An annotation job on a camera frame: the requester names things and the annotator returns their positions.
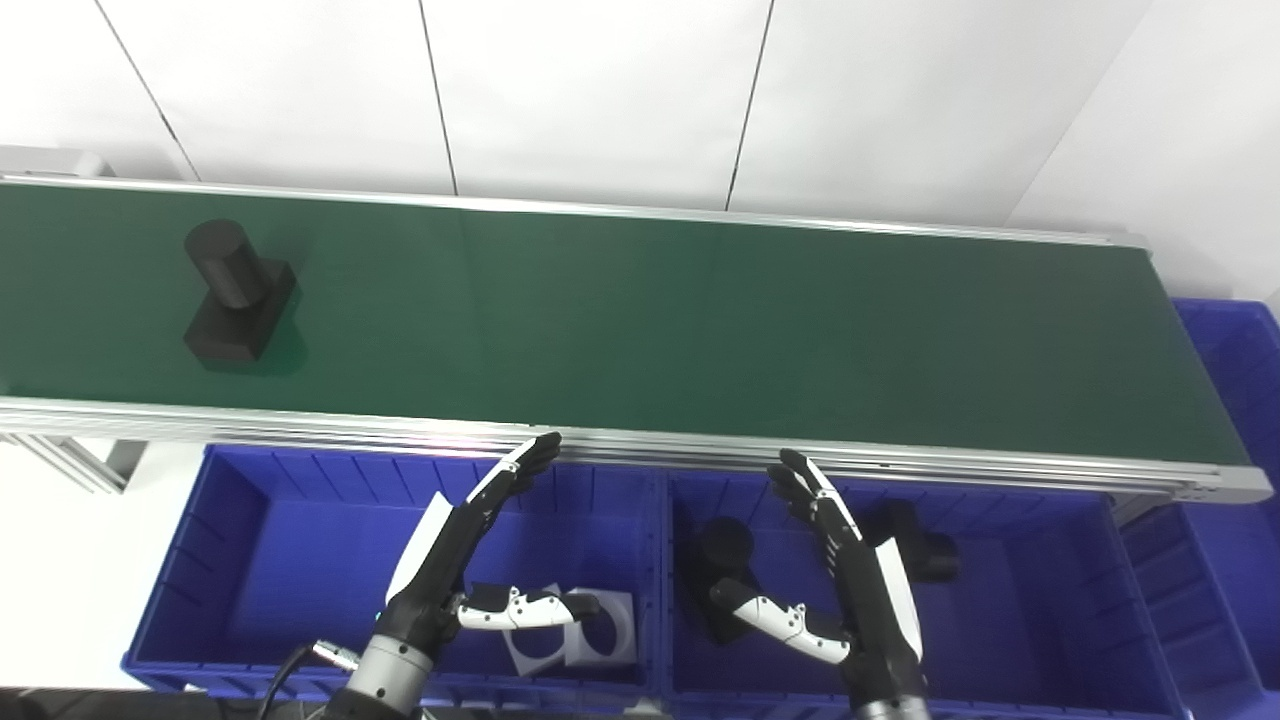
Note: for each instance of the green conveyor belt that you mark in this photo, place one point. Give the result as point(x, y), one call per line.
point(650, 448)
point(650, 320)

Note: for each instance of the blue plastic bin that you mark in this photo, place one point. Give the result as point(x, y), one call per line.
point(300, 560)
point(1030, 620)
point(1230, 560)

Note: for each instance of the aluminium conveyor support leg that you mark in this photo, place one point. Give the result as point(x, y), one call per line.
point(85, 465)

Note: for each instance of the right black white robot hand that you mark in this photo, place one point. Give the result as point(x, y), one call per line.
point(880, 610)

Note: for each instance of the grey conveyor end housing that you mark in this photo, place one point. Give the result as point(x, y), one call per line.
point(50, 162)

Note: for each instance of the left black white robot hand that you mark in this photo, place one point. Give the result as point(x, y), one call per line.
point(440, 570)

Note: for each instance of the black cylinder block part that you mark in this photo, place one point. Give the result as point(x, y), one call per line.
point(235, 300)
point(722, 550)
point(925, 555)

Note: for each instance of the white square part with hole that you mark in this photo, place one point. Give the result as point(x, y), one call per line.
point(615, 640)
point(530, 650)

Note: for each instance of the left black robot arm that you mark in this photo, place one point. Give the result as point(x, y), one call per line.
point(385, 680)

